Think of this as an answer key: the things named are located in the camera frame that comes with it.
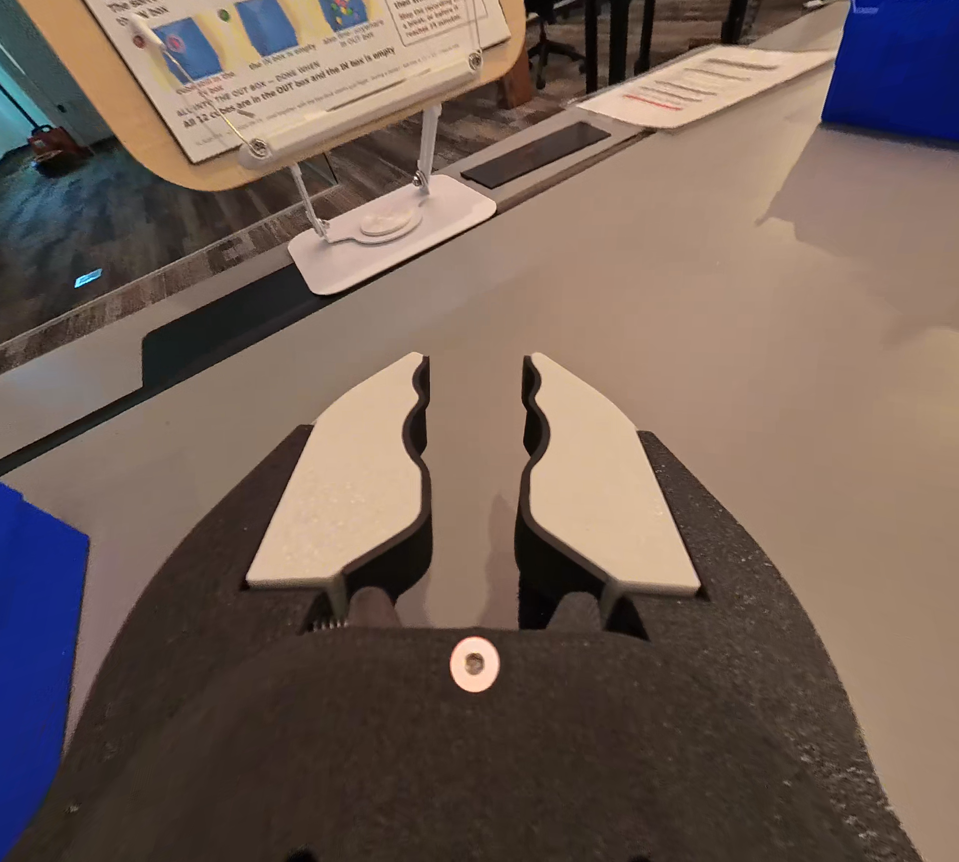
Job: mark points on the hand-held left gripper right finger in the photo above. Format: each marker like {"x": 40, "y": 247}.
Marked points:
{"x": 607, "y": 494}

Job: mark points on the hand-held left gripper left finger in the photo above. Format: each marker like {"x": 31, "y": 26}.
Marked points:
{"x": 337, "y": 494}

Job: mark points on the instruction sheet on wooden stand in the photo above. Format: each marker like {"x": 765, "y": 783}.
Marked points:
{"x": 420, "y": 217}

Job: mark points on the paper in plastic sleeve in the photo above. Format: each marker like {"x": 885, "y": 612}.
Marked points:
{"x": 705, "y": 86}

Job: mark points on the blue plastic bin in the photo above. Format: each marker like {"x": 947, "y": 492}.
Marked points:
{"x": 899, "y": 52}
{"x": 38, "y": 652}

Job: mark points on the wooden beam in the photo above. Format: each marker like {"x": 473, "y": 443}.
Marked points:
{"x": 518, "y": 86}

